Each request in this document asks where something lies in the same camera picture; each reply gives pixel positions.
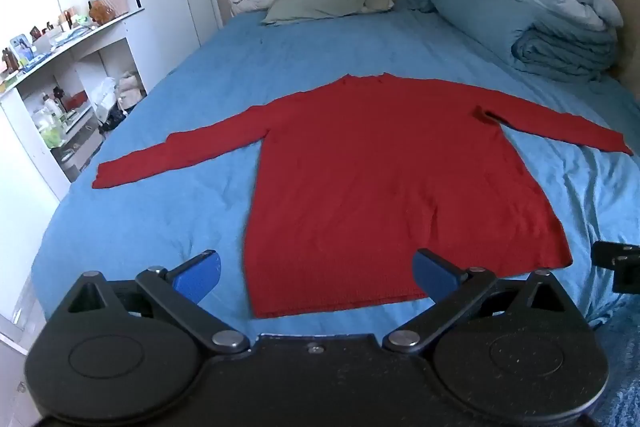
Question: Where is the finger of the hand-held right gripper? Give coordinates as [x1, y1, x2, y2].
[591, 240, 640, 294]

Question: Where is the black bag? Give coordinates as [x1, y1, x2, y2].
[97, 104, 127, 132]

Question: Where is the beige cloth bag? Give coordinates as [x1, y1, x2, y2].
[116, 72, 144, 111]

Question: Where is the bed with blue sheet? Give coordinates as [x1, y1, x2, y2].
[30, 0, 640, 427]

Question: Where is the brown plush toy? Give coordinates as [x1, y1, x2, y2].
[89, 1, 117, 26]

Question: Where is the red knit sweater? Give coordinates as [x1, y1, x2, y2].
[92, 74, 633, 319]

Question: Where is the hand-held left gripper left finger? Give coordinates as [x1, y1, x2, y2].
[65, 249, 251, 354]

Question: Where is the blue photo frame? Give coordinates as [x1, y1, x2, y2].
[10, 34, 36, 62]

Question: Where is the white plastic bag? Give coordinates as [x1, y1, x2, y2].
[92, 77, 121, 118]

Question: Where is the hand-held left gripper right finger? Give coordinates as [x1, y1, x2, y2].
[382, 248, 576, 354]

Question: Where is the white shelf unit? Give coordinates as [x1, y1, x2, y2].
[0, 7, 149, 188]

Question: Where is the blue rolled duvet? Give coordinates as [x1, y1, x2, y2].
[401, 0, 619, 82]

